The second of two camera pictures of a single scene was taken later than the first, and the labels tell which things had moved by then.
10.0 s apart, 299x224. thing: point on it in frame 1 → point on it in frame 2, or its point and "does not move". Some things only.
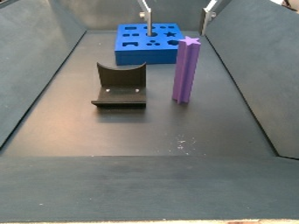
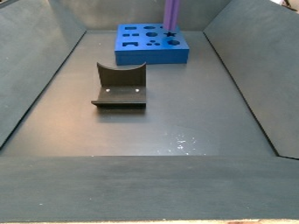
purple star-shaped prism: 186,66 → 171,14
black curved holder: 122,87 does not move
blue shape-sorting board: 138,48 does not move
